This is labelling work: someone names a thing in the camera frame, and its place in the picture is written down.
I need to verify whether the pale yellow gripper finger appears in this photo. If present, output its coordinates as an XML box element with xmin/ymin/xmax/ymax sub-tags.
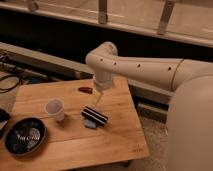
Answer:
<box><xmin>92</xmin><ymin>89</ymin><xmax>103</xmax><ymax>105</ymax></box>

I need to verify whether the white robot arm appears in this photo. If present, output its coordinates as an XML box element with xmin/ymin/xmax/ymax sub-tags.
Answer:
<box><xmin>85</xmin><ymin>42</ymin><xmax>213</xmax><ymax>171</ymax></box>

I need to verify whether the small brown red object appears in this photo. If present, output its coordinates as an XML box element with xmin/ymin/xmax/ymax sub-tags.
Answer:
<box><xmin>78</xmin><ymin>87</ymin><xmax>93</xmax><ymax>94</ymax></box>

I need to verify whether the black white striped block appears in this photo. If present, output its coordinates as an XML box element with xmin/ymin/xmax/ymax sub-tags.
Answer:
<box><xmin>81</xmin><ymin>107</ymin><xmax>108</xmax><ymax>126</ymax></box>

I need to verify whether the small blue-grey block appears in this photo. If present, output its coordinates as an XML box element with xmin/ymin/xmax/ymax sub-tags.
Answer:
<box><xmin>84</xmin><ymin>119</ymin><xmax>97</xmax><ymax>129</ymax></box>

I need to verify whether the wooden table board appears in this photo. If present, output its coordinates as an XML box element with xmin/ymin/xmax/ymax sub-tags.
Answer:
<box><xmin>0</xmin><ymin>77</ymin><xmax>149</xmax><ymax>171</ymax></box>

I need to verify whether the black round bowl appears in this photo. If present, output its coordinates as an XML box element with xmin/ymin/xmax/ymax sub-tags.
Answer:
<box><xmin>5</xmin><ymin>117</ymin><xmax>46</xmax><ymax>156</ymax></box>

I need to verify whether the black object at left edge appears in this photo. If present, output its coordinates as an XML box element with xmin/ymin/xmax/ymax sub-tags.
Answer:
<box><xmin>0</xmin><ymin>108</ymin><xmax>10</xmax><ymax>122</ymax></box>

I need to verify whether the black cable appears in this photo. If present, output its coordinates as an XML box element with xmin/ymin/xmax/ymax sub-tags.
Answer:
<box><xmin>0</xmin><ymin>73</ymin><xmax>23</xmax><ymax>94</ymax></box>

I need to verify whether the metal rail frame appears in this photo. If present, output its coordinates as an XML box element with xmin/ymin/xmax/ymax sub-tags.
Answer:
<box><xmin>0</xmin><ymin>42</ymin><xmax>93</xmax><ymax>79</ymax></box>

